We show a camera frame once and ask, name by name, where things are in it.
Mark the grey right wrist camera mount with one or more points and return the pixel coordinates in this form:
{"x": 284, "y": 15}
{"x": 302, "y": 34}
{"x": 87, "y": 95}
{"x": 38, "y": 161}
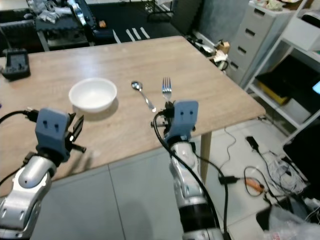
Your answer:
{"x": 184, "y": 119}

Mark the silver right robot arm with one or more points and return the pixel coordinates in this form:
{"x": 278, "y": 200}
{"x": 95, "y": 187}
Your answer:
{"x": 192, "y": 192}

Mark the black monitor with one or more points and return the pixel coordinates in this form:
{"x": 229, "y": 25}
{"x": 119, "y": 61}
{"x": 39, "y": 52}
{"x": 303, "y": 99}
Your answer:
{"x": 302, "y": 155}

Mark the silver metal fork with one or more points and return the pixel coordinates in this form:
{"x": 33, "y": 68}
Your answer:
{"x": 166, "y": 89}

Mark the grey drawer cabinet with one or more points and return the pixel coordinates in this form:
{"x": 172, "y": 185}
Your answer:
{"x": 255, "y": 40}

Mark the white shelf rack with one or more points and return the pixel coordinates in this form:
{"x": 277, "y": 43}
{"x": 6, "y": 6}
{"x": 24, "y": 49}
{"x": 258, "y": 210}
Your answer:
{"x": 302, "y": 35}

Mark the black power adapter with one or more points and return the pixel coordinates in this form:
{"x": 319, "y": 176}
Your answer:
{"x": 254, "y": 144}

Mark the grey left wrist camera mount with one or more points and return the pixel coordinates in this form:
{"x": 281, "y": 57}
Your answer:
{"x": 52, "y": 131}

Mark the clear plastic bag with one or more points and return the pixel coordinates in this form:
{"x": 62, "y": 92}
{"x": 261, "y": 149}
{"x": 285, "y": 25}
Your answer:
{"x": 292, "y": 225}

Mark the black battery charger device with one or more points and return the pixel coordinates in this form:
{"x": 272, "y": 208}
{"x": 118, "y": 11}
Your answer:
{"x": 16, "y": 64}

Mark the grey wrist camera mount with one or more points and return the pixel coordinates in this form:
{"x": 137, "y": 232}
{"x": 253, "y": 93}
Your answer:
{"x": 52, "y": 131}
{"x": 184, "y": 119}

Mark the white ceramic bowl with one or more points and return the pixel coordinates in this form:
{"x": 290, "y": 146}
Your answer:
{"x": 93, "y": 94}

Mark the black workshop machine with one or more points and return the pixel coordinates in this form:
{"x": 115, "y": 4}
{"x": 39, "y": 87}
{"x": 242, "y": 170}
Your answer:
{"x": 65, "y": 20}

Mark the silver metal spoon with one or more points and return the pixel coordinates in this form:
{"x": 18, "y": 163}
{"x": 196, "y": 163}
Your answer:
{"x": 145, "y": 97}

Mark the yellow storage tray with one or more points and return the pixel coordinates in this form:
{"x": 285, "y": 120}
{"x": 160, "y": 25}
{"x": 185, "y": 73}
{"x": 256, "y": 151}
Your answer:
{"x": 270, "y": 92}

